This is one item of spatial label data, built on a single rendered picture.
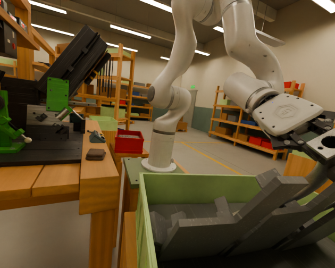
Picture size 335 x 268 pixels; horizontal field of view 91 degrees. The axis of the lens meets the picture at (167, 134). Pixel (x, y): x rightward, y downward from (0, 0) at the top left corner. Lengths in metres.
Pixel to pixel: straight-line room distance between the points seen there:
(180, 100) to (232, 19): 0.37
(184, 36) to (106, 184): 0.66
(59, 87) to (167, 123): 0.77
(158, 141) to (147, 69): 10.10
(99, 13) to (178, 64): 8.12
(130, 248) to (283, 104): 0.54
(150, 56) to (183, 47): 10.27
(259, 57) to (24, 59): 1.93
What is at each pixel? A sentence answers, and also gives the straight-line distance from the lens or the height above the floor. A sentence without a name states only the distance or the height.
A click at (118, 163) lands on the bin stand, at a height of 0.73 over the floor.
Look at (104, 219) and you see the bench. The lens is 0.80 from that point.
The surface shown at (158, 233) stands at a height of 0.94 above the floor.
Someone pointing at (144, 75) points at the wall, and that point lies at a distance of 10.74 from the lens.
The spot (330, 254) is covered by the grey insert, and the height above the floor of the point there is 0.85.
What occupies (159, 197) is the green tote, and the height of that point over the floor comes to 0.87.
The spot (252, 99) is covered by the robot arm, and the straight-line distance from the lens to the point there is 0.47.
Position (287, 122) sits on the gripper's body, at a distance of 0.42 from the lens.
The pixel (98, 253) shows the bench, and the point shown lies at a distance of 0.90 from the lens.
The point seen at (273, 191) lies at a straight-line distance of 0.26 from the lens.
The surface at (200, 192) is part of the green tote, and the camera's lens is 0.67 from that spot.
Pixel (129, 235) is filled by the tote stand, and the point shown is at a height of 0.79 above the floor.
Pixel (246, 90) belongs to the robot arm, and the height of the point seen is 1.26.
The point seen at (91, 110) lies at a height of 0.81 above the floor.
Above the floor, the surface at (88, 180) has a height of 0.89.
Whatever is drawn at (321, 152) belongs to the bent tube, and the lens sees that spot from 0.38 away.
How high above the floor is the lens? 1.20
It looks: 10 degrees down
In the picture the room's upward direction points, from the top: 7 degrees clockwise
